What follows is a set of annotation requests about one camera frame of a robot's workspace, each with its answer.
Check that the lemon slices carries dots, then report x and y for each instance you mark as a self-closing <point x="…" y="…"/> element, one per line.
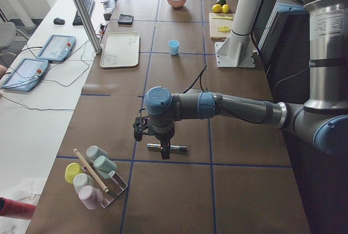
<point x="223" y="29"/>

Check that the near teach pendant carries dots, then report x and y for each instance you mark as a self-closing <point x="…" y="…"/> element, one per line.
<point x="26" y="75"/>

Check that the yellow lemon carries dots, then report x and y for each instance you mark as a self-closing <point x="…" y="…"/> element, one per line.
<point x="217" y="8"/>
<point x="225" y="9"/>

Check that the red bottle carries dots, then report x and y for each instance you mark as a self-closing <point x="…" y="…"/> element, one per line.
<point x="16" y="209"/>

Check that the cream bear tray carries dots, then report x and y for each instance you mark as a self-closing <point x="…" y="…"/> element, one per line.
<point x="120" y="49"/>

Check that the pink cup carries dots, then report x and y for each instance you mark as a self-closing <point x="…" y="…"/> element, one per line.
<point x="91" y="197"/>

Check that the far teach pendant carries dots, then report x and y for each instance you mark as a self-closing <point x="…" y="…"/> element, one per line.
<point x="57" y="48"/>

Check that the yellow lemon right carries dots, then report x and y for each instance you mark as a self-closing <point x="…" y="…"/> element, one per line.
<point x="225" y="9"/>

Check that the metal cup rack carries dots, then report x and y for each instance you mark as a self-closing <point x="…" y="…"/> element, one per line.
<point x="116" y="186"/>

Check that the grey folded cloth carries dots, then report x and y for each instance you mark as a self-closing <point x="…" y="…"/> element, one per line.
<point x="125" y="19"/>

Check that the grey-green cup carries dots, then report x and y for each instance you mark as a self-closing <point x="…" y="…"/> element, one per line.
<point x="94" y="152"/>

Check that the light blue plastic cup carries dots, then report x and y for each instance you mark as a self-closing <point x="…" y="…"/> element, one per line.
<point x="174" y="47"/>

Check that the white camera pole stand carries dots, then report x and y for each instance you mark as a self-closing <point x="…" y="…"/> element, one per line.
<point x="236" y="50"/>

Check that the white cup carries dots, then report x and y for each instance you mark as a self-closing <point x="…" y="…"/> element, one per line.
<point x="81" y="180"/>

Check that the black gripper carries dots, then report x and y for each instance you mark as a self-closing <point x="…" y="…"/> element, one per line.
<point x="164" y="136"/>

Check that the yellow cup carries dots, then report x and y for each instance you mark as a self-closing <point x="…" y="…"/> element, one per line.
<point x="72" y="170"/>

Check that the wooden rolling stick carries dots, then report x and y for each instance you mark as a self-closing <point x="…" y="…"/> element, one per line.
<point x="91" y="171"/>

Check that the black computer mouse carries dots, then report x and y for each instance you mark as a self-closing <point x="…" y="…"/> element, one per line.
<point x="59" y="21"/>

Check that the green cup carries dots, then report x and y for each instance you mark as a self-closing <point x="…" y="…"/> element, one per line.
<point x="104" y="166"/>

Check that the green avocado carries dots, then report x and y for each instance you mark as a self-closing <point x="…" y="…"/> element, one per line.
<point x="221" y="2"/>

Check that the aluminium frame post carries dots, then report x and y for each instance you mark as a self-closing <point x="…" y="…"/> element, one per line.
<point x="88" y="26"/>

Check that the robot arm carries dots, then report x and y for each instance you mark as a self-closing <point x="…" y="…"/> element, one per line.
<point x="320" y="121"/>

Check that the teach pendant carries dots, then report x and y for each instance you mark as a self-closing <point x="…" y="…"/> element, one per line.
<point x="26" y="75"/>
<point x="57" y="48"/>

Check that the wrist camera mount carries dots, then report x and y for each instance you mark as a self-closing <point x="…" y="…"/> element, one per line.
<point x="141" y="126"/>

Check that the wooden cutting board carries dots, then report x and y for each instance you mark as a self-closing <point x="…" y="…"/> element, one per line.
<point x="220" y="25"/>

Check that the yellow lemon left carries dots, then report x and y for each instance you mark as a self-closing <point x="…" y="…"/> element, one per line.
<point x="217" y="8"/>

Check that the yellow knife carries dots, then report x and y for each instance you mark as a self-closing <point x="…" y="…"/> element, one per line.
<point x="223" y="18"/>

